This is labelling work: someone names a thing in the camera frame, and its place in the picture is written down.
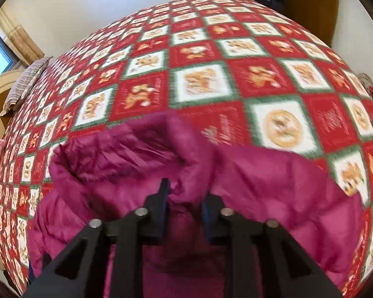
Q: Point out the magenta down jacket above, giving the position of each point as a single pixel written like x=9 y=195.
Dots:
x=267 y=186

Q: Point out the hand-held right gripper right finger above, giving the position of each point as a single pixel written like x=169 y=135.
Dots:
x=206 y=220

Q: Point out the brown wooden door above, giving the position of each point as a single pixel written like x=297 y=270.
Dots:
x=310 y=6

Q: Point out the striped pillow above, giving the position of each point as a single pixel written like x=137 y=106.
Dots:
x=25 y=83

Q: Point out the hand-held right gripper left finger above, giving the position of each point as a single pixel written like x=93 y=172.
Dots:
x=164 y=194

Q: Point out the beige patterned curtain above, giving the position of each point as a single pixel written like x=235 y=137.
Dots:
x=21 y=40

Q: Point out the red checkered printed bed sheet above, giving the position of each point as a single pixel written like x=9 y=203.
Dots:
x=205 y=77

